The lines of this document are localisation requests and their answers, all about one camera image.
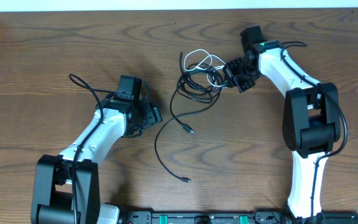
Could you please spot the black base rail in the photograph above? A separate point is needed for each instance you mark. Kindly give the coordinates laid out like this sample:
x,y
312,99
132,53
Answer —
x,y
261,216

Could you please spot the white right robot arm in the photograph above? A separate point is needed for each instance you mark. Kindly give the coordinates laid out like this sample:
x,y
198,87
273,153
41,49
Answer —
x,y
312,118

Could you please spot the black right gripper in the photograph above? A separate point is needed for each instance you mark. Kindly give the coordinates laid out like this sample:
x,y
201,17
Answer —
x,y
238,75

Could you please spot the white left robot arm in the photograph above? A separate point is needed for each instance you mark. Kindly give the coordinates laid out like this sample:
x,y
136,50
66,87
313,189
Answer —
x,y
66,186

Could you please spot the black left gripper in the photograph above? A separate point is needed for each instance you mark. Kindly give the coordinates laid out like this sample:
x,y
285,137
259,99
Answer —
x,y
151,113

